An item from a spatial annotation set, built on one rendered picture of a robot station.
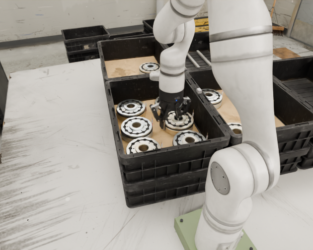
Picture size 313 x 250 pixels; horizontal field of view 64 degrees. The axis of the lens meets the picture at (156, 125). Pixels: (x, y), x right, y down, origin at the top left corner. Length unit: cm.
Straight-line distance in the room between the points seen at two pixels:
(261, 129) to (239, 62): 12
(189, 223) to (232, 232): 18
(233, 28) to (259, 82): 9
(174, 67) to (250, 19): 34
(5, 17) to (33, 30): 34
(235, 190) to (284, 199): 49
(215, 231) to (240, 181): 18
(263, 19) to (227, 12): 5
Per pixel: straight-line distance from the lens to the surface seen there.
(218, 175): 44
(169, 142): 79
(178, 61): 68
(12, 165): 103
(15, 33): 414
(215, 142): 66
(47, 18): 406
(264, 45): 40
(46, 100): 133
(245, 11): 39
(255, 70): 39
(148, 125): 81
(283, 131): 77
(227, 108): 97
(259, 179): 44
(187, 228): 71
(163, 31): 63
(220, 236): 58
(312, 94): 120
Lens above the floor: 137
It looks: 39 degrees down
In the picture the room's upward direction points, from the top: straight up
